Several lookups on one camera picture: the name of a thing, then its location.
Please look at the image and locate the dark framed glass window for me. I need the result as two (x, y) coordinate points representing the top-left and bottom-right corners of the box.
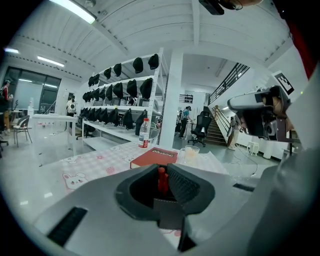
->
(4, 66), (62, 118)

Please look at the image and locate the white table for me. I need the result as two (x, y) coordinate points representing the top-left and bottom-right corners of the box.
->
(31, 113), (79, 156)

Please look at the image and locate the person's right forearm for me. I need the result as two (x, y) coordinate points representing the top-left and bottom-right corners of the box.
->
(284, 116), (296, 132)

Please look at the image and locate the person's head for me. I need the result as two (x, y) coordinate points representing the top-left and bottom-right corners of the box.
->
(223, 0), (263, 10)

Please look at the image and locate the clear water bottle red label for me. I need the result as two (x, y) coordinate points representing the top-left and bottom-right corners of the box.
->
(138, 117), (151, 149)

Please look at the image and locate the person's right hand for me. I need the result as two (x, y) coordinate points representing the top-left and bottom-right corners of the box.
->
(261, 95), (289, 119)

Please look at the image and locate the white plastic stool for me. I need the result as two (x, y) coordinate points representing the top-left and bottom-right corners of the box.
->
(247, 141), (260, 157)

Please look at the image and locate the black office chair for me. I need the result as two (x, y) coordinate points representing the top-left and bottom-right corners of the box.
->
(187, 111), (213, 147)

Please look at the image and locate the row of black bags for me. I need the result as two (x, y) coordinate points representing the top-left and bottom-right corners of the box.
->
(82, 53), (161, 137)

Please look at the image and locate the staircase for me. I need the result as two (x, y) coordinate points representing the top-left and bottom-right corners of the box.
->
(203, 106), (232, 146)

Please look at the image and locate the person's red shirt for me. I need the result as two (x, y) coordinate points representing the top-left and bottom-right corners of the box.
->
(287, 19), (317, 78)

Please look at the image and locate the clear glass cup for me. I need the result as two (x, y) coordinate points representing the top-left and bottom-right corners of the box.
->
(179, 144), (201, 166)

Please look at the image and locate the black and white chair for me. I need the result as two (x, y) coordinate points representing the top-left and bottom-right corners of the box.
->
(12, 115), (33, 148)

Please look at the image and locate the red book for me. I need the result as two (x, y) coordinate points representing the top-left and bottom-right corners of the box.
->
(129, 146), (180, 170)

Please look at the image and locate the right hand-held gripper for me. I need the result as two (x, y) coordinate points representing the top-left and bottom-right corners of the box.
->
(226, 71), (295, 141)

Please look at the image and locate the black balcony railing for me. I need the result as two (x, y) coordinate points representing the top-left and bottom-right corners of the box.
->
(208, 62), (251, 106)

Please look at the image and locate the white square pillar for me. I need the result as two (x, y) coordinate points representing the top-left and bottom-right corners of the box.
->
(159, 48), (185, 152)

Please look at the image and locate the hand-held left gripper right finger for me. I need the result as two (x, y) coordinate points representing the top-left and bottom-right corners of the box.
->
(166, 162), (261, 256)

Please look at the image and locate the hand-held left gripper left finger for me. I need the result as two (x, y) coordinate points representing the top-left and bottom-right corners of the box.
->
(34, 163), (176, 256)

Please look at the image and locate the black head-worn camera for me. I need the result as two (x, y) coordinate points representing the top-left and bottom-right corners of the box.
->
(198, 0), (225, 16)

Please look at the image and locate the white metal shelf rack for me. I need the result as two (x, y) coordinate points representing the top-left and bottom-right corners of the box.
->
(79, 47), (166, 152)

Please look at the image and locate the small red object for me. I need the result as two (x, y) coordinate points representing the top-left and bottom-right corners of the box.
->
(156, 166), (170, 200)

